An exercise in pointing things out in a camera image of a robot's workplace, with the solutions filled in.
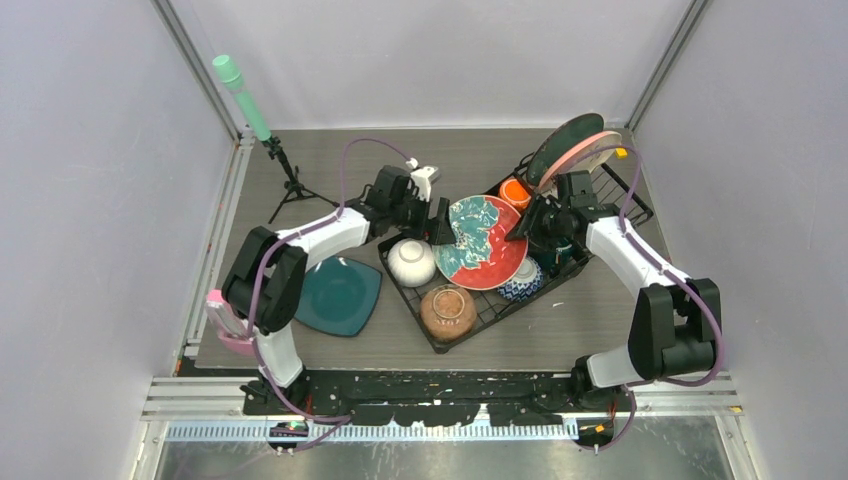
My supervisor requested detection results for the pink box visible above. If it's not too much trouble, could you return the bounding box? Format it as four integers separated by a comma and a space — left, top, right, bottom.
204, 289, 254, 357

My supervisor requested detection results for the aluminium frame rail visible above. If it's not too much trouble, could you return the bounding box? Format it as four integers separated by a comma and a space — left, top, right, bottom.
141, 377, 743, 443

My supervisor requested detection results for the black wire rack side tray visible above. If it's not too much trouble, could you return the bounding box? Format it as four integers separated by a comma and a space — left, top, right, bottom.
516, 148, 655, 230

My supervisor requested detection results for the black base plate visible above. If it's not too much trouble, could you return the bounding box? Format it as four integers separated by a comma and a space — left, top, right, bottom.
240, 370, 634, 427

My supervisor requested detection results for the pink cream plate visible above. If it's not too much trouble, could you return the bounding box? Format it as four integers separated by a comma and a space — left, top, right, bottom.
534, 131, 624, 193

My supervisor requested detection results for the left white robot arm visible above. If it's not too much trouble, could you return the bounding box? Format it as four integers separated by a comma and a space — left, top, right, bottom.
221, 165, 456, 414

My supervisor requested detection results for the cream bowl red rim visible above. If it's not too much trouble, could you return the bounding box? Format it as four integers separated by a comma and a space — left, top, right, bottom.
388, 239, 436, 288

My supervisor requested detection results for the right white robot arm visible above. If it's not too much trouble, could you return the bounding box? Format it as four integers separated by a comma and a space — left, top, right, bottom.
506, 171, 724, 411

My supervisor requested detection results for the black wire dish rack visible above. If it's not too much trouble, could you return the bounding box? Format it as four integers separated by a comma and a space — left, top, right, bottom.
377, 192, 591, 356

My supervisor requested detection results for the blue floral plate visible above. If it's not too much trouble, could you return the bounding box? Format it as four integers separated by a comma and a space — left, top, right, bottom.
525, 112, 605, 186

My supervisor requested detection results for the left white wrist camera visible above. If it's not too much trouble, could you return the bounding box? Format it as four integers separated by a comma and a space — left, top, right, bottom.
405, 157, 441, 202

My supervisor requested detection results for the green microphone on tripod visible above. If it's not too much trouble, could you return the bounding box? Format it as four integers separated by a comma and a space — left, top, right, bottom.
212, 54, 338, 223

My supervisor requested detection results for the brown speckled bowl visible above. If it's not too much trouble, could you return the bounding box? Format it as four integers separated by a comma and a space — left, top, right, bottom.
419, 284, 477, 343

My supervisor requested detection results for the teal square plate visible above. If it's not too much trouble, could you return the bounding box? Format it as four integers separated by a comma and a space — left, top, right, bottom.
295, 256, 382, 337

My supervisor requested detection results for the orange mug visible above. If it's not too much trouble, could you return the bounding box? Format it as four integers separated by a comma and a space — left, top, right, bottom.
498, 177, 532, 212

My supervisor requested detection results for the blue white patterned bowl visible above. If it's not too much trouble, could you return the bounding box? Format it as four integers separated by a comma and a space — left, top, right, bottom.
496, 257, 544, 302

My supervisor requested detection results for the red plate blue flower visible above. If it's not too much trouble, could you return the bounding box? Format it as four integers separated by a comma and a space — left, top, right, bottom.
433, 195, 528, 291

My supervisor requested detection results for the dark green mug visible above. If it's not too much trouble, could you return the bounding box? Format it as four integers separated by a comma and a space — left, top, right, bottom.
528, 239, 573, 277

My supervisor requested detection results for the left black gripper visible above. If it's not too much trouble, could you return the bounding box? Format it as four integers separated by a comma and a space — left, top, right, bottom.
388, 190, 455, 246

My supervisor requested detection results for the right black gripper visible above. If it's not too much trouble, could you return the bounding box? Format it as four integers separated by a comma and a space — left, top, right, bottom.
506, 194, 571, 255

